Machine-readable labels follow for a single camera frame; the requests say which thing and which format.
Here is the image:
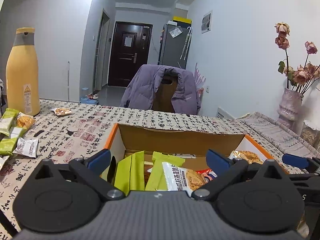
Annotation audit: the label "folded quilted blanket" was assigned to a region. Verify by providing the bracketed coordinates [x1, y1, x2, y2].
[236, 112, 319, 158]

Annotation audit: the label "green white snack pile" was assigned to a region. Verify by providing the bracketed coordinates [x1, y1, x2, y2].
[1, 108, 39, 169]

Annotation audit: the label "glass jar of grains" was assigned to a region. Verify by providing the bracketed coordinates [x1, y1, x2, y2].
[300, 120, 320, 151]

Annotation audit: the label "dark entrance door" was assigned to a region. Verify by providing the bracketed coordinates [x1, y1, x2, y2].
[107, 21, 152, 87]

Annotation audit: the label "golden biscuit snack packet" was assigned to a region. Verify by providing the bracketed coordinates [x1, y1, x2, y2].
[229, 151, 263, 164]

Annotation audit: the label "pink textured vase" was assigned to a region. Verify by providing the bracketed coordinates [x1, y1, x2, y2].
[277, 88, 303, 130]

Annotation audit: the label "dried pink roses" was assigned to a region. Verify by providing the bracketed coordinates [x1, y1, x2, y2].
[274, 22, 319, 95]

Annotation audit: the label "calligraphy tablecloth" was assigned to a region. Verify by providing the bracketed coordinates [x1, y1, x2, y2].
[0, 99, 301, 235]

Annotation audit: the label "small snack by bottle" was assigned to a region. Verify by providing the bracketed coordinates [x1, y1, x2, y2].
[52, 107, 72, 116]

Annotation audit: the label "green snack bar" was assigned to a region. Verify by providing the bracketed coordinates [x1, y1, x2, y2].
[145, 152, 185, 191]
[114, 151, 145, 196]

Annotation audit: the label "wooden chair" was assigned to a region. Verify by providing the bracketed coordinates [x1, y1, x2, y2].
[152, 75, 177, 113]

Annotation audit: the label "white biscuit snack packet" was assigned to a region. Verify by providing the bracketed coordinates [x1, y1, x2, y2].
[162, 162, 206, 197]

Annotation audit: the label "colourful red snack bag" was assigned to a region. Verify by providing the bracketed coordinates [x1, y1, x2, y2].
[197, 168, 217, 183]

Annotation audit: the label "purple jacket on chair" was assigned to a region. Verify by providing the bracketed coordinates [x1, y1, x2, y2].
[120, 64, 201, 115]

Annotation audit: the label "grey refrigerator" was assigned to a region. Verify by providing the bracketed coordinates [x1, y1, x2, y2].
[158, 21, 191, 69]

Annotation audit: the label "orange cardboard box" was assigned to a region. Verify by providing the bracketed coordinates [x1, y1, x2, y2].
[103, 122, 291, 193]

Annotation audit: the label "yellow thermos bottle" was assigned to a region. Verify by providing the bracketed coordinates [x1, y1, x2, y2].
[6, 27, 40, 116]

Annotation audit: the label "wall electrical panel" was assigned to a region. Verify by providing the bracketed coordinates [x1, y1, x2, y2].
[201, 11, 212, 34]

